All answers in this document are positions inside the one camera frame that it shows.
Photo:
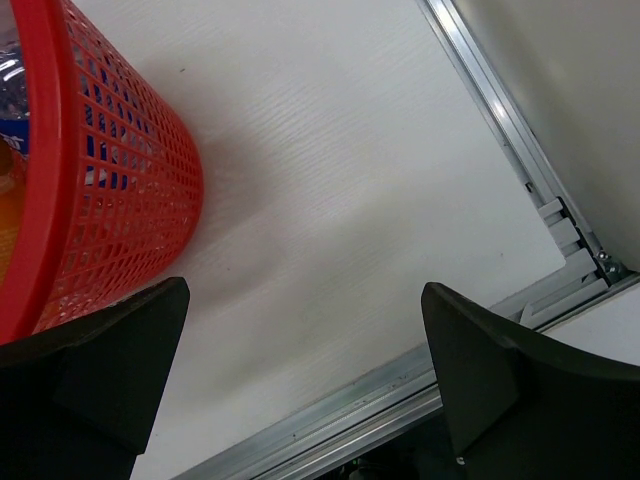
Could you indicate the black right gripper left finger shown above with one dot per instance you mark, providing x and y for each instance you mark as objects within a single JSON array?
[{"x": 79, "y": 401}]

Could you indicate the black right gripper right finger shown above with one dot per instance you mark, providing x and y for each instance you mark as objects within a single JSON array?
[{"x": 521, "y": 405}]

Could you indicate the orange juice bottle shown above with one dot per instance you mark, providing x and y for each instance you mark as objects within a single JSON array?
[{"x": 12, "y": 199}]

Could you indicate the blue label water bottle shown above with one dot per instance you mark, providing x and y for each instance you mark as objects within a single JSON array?
[{"x": 15, "y": 111}]

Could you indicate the red mesh plastic bin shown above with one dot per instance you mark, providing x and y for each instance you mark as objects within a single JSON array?
[{"x": 81, "y": 248}]

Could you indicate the aluminium table edge rail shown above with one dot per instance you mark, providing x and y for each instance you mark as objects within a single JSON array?
[{"x": 350, "y": 158}]

